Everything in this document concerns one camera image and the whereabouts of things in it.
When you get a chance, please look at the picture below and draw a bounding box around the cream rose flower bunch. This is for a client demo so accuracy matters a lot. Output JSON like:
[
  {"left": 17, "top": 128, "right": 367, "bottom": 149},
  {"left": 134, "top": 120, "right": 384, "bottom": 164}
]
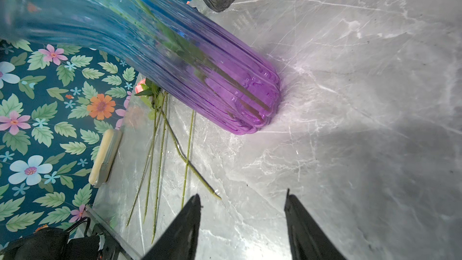
[{"left": 126, "top": 78, "right": 221, "bottom": 242}]

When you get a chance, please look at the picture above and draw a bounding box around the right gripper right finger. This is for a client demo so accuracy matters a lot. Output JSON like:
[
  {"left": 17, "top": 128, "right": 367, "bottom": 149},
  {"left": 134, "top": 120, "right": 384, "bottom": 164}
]
[{"left": 284, "top": 191, "right": 345, "bottom": 260}]

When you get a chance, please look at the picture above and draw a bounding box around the orange rose flower stem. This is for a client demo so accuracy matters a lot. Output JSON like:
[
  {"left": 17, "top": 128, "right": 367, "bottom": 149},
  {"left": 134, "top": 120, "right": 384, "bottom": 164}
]
[{"left": 181, "top": 110, "right": 196, "bottom": 208}]

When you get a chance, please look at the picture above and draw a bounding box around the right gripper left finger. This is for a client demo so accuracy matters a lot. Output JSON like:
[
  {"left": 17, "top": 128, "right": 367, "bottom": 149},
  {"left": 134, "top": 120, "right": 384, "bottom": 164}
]
[{"left": 142, "top": 194, "right": 202, "bottom": 260}]

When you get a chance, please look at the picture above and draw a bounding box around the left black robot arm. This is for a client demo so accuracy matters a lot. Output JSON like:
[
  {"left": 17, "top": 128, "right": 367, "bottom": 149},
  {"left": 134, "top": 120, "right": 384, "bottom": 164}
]
[{"left": 1, "top": 217, "right": 122, "bottom": 260}]

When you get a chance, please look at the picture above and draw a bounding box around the white rosebud flower stem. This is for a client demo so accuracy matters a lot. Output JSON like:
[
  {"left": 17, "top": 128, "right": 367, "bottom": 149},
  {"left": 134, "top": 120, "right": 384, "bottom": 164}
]
[{"left": 71, "top": 0, "right": 271, "bottom": 113}]

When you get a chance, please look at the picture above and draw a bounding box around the purple glass vase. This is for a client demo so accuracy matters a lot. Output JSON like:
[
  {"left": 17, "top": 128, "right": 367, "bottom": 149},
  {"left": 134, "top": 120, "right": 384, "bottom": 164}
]
[{"left": 1, "top": 0, "right": 282, "bottom": 135}]

